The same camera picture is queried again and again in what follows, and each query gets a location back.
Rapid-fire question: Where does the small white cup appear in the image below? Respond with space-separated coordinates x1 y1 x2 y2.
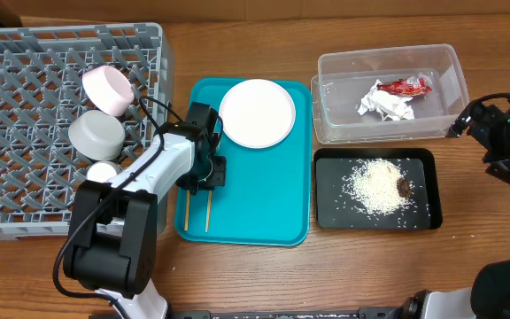
86 161 121 183

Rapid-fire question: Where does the grey-white bowl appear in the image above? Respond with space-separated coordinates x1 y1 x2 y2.
68 110 125 160

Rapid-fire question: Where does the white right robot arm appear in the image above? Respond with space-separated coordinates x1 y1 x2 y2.
386 93 510 318

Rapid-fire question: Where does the black waste tray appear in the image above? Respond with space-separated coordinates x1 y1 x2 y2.
314 148 443 230

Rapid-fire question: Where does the grey dishwasher rack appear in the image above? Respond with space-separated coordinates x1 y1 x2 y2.
0 22 174 240

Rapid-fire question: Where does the white round plate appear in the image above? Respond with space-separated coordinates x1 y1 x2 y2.
219 79 296 149

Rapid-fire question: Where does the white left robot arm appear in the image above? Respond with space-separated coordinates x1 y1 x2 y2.
52 102 226 318

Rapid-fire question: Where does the teal serving tray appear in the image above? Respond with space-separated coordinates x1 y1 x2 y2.
174 81 313 246

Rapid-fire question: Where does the wooden chopstick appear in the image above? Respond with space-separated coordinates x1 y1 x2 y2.
184 191 190 232
205 191 213 233

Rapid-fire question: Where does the pink bowl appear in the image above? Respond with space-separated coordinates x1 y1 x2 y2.
82 66 135 117

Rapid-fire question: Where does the brown food scrap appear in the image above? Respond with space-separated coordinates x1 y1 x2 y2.
397 178 413 198

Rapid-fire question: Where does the red snack wrapper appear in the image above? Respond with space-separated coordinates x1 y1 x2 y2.
376 76 432 97

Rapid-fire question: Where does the clear plastic waste bin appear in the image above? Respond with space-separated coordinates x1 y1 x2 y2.
312 44 469 144

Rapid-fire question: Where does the white napkin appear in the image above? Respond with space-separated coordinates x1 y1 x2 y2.
358 80 415 121

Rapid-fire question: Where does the pile of rice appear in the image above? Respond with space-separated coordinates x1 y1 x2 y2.
334 158 428 220

